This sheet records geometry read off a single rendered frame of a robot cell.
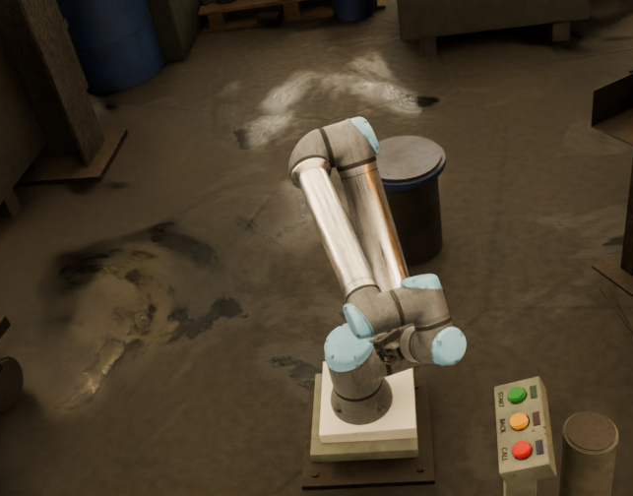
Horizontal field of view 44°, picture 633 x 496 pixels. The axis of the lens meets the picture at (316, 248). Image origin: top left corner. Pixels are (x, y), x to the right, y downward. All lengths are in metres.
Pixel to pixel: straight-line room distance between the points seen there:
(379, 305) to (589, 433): 0.55
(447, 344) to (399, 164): 1.19
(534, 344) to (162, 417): 1.30
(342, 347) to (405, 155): 0.98
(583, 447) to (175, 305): 1.82
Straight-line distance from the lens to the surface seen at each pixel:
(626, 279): 3.07
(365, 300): 1.86
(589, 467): 1.96
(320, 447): 2.44
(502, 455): 1.81
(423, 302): 1.86
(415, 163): 2.93
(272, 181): 3.75
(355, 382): 2.29
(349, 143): 2.19
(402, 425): 2.40
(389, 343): 2.05
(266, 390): 2.78
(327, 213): 2.03
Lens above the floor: 2.06
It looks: 39 degrees down
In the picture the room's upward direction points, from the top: 12 degrees counter-clockwise
